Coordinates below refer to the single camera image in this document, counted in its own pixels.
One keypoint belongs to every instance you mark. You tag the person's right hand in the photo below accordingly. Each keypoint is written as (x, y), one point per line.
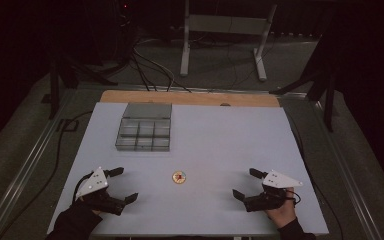
(284, 212)

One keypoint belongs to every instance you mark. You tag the clear plastic compartment box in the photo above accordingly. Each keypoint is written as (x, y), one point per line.
(144, 128)

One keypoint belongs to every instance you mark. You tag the white metal stand frame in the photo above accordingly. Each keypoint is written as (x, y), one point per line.
(225, 30)

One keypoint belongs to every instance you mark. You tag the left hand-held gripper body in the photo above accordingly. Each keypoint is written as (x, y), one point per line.
(93, 184)

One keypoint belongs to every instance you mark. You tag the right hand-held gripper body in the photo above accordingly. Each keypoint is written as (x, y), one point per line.
(269, 200)

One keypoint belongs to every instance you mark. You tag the round gold badge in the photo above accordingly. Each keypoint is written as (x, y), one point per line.
(179, 177)

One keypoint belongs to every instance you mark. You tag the aluminium floor rail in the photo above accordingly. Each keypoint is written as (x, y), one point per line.
(20, 173)
(350, 180)

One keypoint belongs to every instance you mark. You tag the black stand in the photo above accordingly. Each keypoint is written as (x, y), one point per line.
(61, 78)
(321, 88)

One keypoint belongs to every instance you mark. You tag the person's left hand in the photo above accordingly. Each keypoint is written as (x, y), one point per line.
(95, 211)

